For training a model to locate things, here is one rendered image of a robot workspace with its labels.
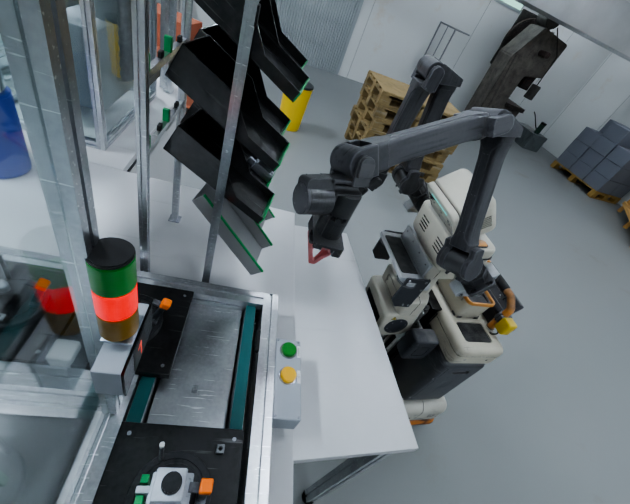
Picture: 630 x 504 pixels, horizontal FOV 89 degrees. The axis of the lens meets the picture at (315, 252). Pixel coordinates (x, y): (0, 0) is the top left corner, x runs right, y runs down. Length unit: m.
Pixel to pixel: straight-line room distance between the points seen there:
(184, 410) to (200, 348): 0.15
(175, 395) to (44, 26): 0.73
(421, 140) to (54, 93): 0.57
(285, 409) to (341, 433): 0.21
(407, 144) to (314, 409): 0.71
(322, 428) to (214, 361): 0.34
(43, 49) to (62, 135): 0.06
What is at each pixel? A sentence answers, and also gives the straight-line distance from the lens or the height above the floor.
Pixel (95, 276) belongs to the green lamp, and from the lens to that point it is 0.43.
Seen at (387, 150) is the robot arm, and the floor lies 1.52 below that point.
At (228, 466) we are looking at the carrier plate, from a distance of 0.78.
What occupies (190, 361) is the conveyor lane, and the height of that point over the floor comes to 0.92.
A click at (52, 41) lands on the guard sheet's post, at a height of 1.62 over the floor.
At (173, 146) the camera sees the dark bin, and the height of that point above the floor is 1.32.
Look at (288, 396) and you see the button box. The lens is 0.86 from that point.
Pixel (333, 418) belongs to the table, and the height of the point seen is 0.86.
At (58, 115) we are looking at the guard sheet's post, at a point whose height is 1.57.
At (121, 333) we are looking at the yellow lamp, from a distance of 0.52.
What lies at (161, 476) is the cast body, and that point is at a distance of 0.65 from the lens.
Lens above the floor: 1.72
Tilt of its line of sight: 40 degrees down
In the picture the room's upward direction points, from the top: 25 degrees clockwise
